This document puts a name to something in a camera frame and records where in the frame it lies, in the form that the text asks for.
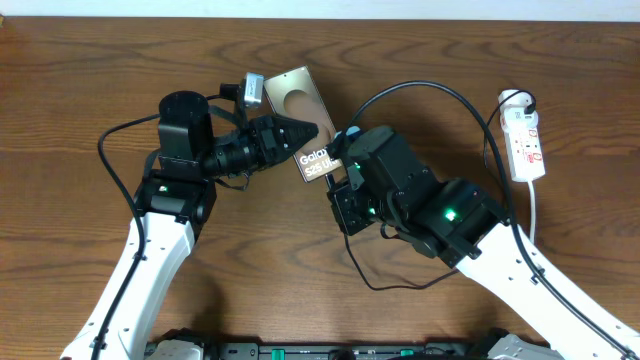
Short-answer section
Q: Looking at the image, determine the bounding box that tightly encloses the black charger cable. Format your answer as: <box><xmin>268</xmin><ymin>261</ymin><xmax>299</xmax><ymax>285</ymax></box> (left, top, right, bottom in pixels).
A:
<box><xmin>324</xmin><ymin>89</ymin><xmax>538</xmax><ymax>292</ymax></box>

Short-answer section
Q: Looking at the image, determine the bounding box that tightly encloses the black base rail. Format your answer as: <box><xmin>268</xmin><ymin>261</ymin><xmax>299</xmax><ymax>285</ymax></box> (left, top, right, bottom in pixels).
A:
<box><xmin>144</xmin><ymin>327</ymin><xmax>551</xmax><ymax>360</ymax></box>

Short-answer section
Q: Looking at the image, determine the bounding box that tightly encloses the white power strip cord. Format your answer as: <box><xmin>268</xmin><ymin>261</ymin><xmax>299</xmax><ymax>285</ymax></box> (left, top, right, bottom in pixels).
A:
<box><xmin>527</xmin><ymin>179</ymin><xmax>537</xmax><ymax>245</ymax></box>

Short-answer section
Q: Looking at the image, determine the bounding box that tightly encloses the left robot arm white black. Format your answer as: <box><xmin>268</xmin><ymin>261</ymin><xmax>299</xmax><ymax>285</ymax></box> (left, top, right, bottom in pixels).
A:
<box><xmin>61</xmin><ymin>85</ymin><xmax>319</xmax><ymax>359</ymax></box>

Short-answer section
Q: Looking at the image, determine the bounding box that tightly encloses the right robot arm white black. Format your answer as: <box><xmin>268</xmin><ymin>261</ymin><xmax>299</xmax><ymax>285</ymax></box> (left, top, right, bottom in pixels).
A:
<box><xmin>327</xmin><ymin>126</ymin><xmax>639</xmax><ymax>359</ymax></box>

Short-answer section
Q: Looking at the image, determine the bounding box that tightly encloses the white power strip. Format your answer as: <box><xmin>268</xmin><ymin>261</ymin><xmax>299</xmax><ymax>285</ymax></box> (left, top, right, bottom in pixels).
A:
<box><xmin>498</xmin><ymin>89</ymin><xmax>546</xmax><ymax>183</ymax></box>

